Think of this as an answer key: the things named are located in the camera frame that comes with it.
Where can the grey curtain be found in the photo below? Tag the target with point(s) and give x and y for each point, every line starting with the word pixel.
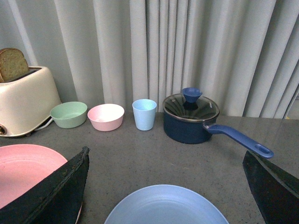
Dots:
pixel 243 54

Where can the dark blue saucepan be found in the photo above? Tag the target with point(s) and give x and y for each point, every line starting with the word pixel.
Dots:
pixel 195 131

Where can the cream toaster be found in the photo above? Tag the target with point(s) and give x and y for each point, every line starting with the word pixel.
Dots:
pixel 25 103

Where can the pink bowl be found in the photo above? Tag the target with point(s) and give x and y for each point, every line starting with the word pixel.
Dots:
pixel 106 117

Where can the glass pot lid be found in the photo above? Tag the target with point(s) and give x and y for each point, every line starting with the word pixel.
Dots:
pixel 191 105

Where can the light blue plate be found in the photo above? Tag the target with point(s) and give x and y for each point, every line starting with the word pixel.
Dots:
pixel 165 204

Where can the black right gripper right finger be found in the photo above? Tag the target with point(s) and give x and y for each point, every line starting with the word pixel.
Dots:
pixel 275 191

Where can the pink plate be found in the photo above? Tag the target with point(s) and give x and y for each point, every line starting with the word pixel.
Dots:
pixel 23 166

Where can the light blue cup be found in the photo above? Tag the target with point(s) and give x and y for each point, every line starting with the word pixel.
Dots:
pixel 144 113

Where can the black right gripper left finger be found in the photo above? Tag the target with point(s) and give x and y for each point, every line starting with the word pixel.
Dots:
pixel 55 200

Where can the brown bread slice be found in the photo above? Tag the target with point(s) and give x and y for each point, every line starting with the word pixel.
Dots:
pixel 12 64

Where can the green bowl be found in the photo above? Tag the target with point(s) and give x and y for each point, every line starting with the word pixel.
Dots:
pixel 69 115

